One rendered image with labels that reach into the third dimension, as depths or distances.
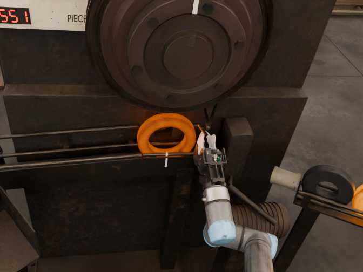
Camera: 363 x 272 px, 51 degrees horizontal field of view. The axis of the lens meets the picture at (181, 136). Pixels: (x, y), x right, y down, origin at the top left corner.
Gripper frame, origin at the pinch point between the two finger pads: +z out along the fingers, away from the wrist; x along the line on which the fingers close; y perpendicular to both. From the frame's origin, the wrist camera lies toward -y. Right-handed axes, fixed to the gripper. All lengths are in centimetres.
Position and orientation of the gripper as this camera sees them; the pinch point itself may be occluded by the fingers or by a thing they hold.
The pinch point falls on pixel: (203, 135)
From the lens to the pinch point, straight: 124.3
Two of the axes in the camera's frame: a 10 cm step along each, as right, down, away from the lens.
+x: -9.8, 0.1, -2.0
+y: 1.6, -5.1, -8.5
